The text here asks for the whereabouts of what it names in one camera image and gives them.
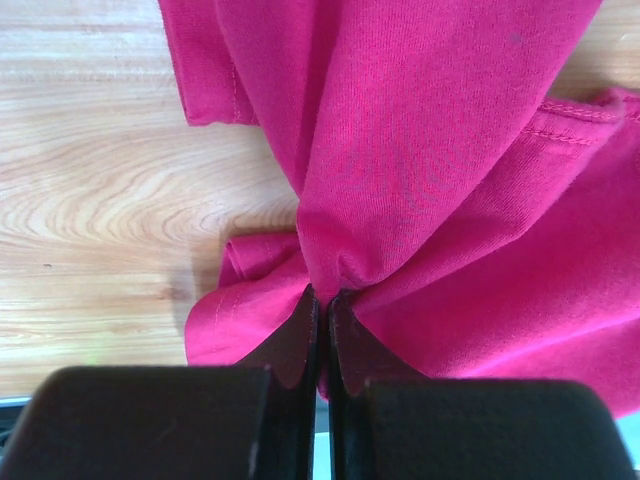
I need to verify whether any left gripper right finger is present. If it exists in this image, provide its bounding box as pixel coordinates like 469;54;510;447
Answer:
327;295;635;479

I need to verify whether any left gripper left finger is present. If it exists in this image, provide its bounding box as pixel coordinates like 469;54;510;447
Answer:
1;289;319;479

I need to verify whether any magenta t shirt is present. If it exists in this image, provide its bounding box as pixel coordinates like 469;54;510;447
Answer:
160;1;639;416

